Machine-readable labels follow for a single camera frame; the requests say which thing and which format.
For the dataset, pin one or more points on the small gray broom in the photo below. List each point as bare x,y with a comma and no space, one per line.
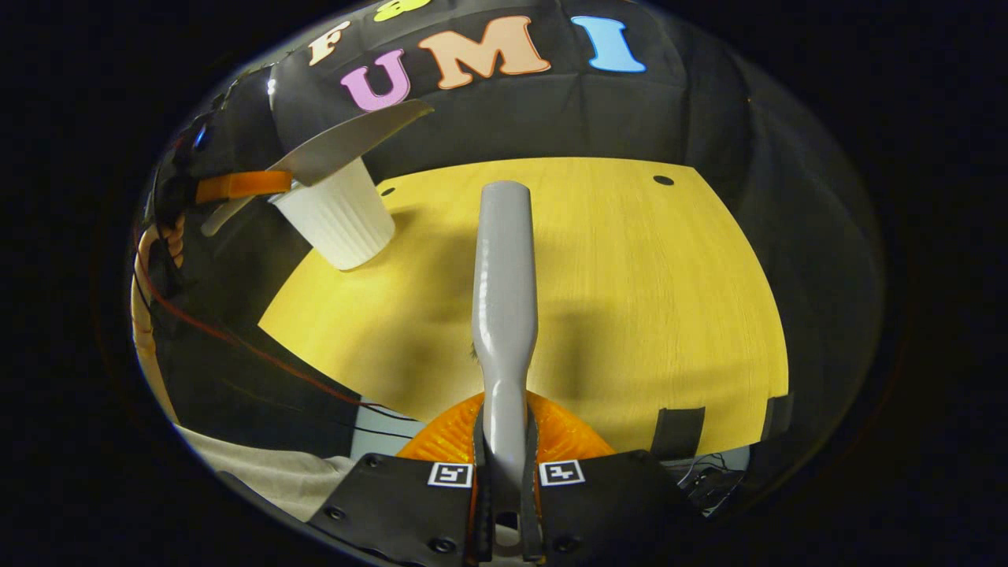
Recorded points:
504,276

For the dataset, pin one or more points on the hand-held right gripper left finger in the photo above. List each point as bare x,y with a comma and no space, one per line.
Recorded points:
394,504

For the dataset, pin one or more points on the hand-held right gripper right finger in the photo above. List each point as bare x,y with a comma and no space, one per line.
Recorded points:
614,504

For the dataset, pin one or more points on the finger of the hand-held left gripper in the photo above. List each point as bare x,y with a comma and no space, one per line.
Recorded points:
244,186

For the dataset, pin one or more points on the white ribbed garbage bin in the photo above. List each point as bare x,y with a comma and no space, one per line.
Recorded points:
346,220

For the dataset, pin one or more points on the person's beige trousers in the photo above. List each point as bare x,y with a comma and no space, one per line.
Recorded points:
276,472

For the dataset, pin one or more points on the black tape strip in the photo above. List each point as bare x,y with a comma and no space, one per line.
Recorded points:
776,417
677,433

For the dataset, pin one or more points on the gray plastic dustpan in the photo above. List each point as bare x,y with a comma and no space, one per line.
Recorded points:
346,142

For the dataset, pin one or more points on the black backdrop cloth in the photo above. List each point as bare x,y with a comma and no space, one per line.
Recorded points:
630,118

